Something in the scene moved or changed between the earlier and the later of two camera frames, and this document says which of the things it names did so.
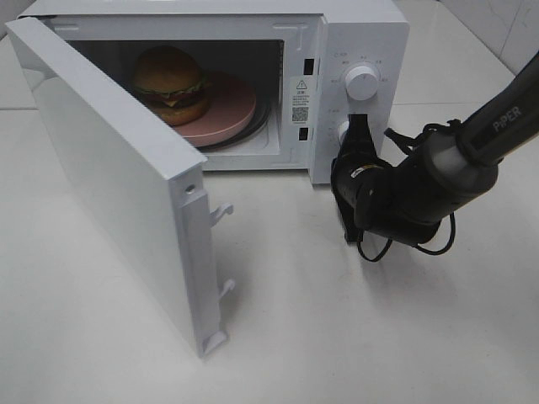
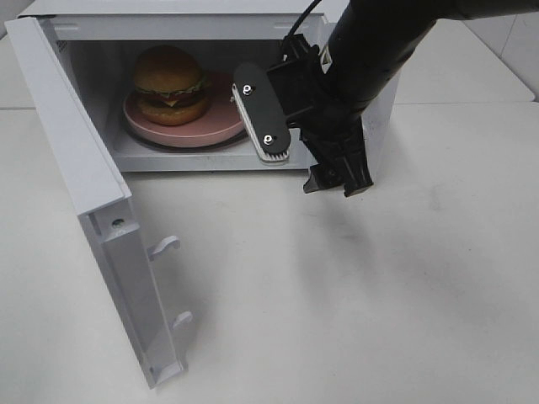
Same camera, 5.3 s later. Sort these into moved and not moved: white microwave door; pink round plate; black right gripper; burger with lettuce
Moved: white microwave door; black right gripper
Not moved: burger with lettuce; pink round plate
